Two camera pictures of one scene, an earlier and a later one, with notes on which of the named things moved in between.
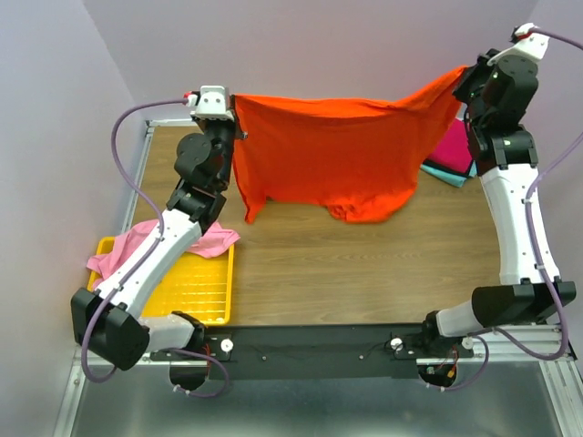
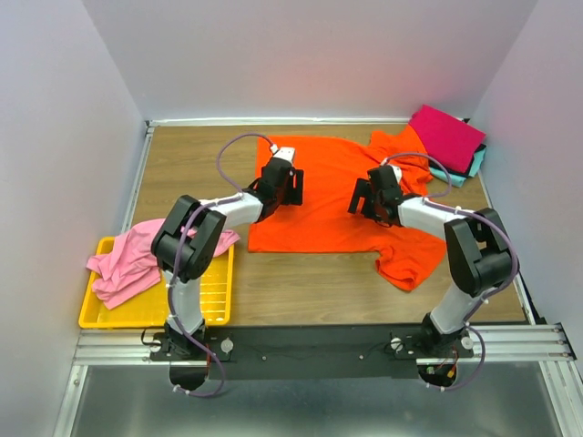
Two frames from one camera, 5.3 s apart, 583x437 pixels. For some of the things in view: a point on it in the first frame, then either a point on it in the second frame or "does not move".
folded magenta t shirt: [454, 151] does not move
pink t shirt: [217, 238] does not move
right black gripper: [480, 67] to [363, 189]
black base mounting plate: [320, 352] does not move
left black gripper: [235, 125] to [295, 193]
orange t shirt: [361, 159] to [331, 167]
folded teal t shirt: [447, 177] does not move
